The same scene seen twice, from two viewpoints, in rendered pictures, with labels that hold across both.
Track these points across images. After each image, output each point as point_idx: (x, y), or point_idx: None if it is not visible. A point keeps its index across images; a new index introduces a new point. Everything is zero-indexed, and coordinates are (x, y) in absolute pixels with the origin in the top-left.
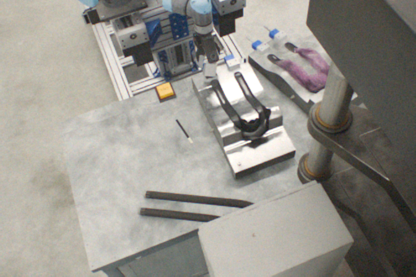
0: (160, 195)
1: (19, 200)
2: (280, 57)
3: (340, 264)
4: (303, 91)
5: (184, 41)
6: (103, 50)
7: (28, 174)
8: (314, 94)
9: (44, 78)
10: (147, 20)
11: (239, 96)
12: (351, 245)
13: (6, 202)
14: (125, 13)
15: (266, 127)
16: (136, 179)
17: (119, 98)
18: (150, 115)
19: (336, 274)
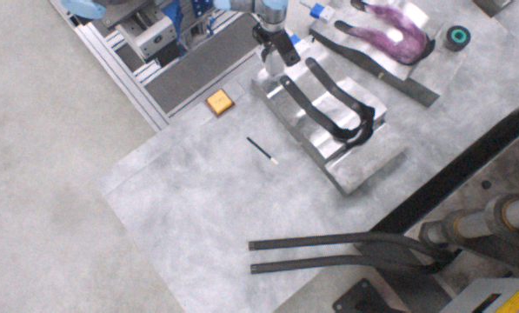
0: (269, 246)
1: (47, 246)
2: (350, 22)
3: (484, 264)
4: (395, 65)
5: (207, 15)
6: (80, 31)
7: (43, 212)
8: (409, 67)
9: (9, 82)
10: (162, 6)
11: (322, 91)
12: None
13: (32, 254)
14: (138, 9)
15: (369, 128)
16: (227, 229)
17: (128, 96)
18: (211, 140)
19: (484, 276)
